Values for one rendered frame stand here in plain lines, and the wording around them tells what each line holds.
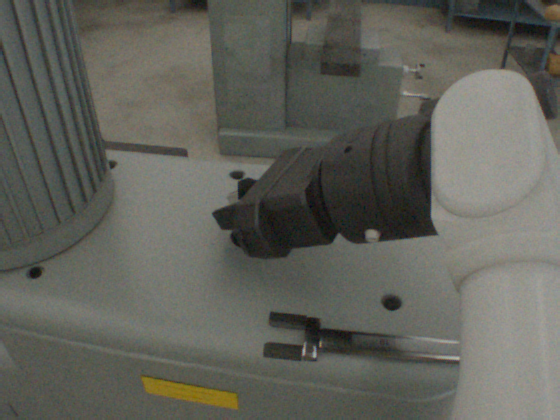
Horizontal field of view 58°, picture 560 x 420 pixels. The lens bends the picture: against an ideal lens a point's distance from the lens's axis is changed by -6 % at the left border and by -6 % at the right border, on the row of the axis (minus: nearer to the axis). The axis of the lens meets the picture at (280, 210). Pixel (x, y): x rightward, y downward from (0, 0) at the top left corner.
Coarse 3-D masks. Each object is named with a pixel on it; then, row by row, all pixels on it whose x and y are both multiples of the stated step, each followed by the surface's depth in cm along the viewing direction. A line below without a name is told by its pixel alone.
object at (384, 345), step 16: (272, 320) 42; (288, 320) 42; (304, 320) 42; (320, 320) 42; (304, 336) 41; (320, 336) 41; (336, 336) 41; (352, 336) 41; (368, 336) 41; (384, 336) 41; (400, 336) 40; (416, 336) 40; (272, 352) 39; (288, 352) 39; (304, 352) 39; (336, 352) 40; (352, 352) 40; (368, 352) 39; (384, 352) 39; (400, 352) 39; (416, 352) 39; (432, 352) 39; (448, 352) 39
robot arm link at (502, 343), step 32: (480, 288) 27; (512, 288) 25; (544, 288) 25; (480, 320) 26; (512, 320) 24; (544, 320) 24; (480, 352) 25; (512, 352) 23; (544, 352) 23; (480, 384) 24; (512, 384) 22; (544, 384) 22; (480, 416) 22; (512, 416) 21; (544, 416) 21
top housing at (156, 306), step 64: (128, 192) 55; (192, 192) 55; (64, 256) 48; (128, 256) 48; (192, 256) 48; (320, 256) 48; (384, 256) 48; (0, 320) 45; (64, 320) 44; (128, 320) 43; (192, 320) 43; (256, 320) 43; (384, 320) 43; (448, 320) 42; (64, 384) 51; (128, 384) 48; (192, 384) 45; (256, 384) 43; (320, 384) 42; (384, 384) 40; (448, 384) 40
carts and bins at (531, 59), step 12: (528, 0) 433; (540, 0) 435; (552, 0) 417; (516, 12) 457; (540, 12) 410; (552, 12) 395; (552, 24) 389; (552, 36) 394; (516, 48) 478; (528, 48) 452; (540, 48) 481; (552, 48) 478; (504, 60) 489; (516, 60) 458; (528, 60) 447; (540, 60) 459; (552, 60) 432; (528, 72) 438; (552, 72) 436
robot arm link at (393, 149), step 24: (552, 96) 35; (408, 120) 36; (384, 144) 35; (408, 144) 34; (552, 144) 31; (384, 168) 35; (408, 168) 34; (552, 168) 31; (384, 192) 35; (408, 192) 34; (384, 216) 36; (408, 216) 35
